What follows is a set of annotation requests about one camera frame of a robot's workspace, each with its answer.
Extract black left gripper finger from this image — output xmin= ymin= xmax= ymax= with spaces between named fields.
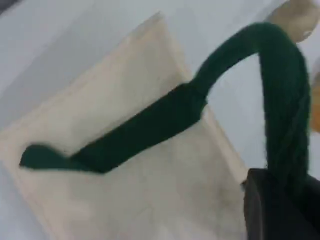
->
xmin=289 ymin=174 xmax=320 ymax=240
xmin=243 ymin=168 xmax=291 ymax=240

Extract long striped orange bread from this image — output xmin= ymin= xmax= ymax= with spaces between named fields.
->
xmin=309 ymin=83 xmax=320 ymax=135

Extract white canvas bag green handles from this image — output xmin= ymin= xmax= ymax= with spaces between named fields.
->
xmin=0 ymin=11 xmax=313 ymax=240

